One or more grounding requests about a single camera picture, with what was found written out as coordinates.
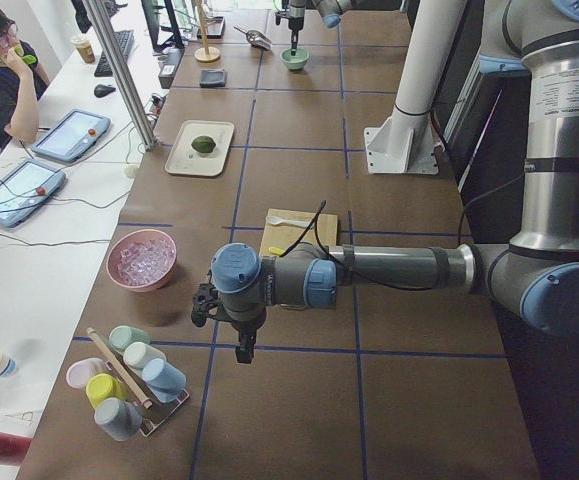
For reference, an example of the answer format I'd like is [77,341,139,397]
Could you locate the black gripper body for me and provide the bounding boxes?
[191,282,266,345]
[275,8,305,31]

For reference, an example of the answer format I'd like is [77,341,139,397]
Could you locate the green bowl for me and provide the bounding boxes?
[280,48,310,71]

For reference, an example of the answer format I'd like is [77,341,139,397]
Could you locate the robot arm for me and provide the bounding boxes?
[275,0,408,56]
[191,1,579,363]

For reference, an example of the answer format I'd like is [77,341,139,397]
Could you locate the pink bowl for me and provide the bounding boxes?
[106,229,177,292]

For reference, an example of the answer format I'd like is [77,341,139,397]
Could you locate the white plastic spoon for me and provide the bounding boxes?
[266,215,310,228]

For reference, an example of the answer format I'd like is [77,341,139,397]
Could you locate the metal scoop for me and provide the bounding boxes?
[233,25,273,51]

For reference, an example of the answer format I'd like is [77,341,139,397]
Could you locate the clear ice cubes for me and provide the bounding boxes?
[112,239,175,286]

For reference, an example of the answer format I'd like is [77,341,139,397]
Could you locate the light blue cup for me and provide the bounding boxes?
[141,358,187,403]

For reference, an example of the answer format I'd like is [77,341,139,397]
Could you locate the white cup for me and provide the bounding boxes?
[123,341,166,371]

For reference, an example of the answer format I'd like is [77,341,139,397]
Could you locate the wooden mug tree stand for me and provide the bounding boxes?
[194,0,221,63]

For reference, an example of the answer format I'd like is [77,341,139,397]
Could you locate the pale green cup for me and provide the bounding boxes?
[108,325,151,354]

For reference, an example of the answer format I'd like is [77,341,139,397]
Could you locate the grey folded cloth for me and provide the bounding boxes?
[199,69,227,88]

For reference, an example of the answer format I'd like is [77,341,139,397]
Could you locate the bamboo cutting board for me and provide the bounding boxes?
[259,208,338,255]

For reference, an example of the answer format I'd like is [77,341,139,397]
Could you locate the white cup rack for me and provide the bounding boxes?
[84,327,191,438]

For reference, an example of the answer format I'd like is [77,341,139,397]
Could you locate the black box with label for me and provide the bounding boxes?
[157,48,184,89]

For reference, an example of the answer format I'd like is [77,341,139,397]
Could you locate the yellow cup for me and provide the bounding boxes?
[85,373,127,409]

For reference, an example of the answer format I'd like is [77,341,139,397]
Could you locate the white support pillar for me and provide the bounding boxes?
[392,0,467,118]

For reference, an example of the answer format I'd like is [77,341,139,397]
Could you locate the grey cup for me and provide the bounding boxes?
[94,397,143,442]

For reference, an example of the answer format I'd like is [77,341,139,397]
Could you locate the green avocado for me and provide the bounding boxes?
[191,135,216,154]

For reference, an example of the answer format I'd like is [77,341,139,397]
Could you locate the white rabbit tray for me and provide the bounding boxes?
[164,120,235,177]

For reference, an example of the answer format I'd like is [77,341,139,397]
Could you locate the pink cup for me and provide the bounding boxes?
[65,357,106,389]

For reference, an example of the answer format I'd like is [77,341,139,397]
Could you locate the black keyboard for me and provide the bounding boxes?
[93,29,136,78]

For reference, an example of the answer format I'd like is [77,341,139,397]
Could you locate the computer mouse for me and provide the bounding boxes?
[93,84,116,98]

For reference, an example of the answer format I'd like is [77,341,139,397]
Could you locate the iced coffee cup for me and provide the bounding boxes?
[70,34,96,64]

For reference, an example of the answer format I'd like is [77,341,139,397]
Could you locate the near teach pendant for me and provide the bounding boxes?
[0,159,67,228]

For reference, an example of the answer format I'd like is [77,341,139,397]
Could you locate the teach pendant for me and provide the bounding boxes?
[31,109,111,164]
[0,159,67,228]

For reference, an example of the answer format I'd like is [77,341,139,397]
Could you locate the far teach pendant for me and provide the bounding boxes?
[31,109,111,164]

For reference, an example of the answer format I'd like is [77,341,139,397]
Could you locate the seated person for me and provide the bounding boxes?
[0,9,50,148]

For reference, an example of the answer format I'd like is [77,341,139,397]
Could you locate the white pillar base plate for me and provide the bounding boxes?
[364,122,439,175]

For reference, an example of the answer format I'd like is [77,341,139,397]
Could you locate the aluminium frame post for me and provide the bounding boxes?
[83,0,157,151]

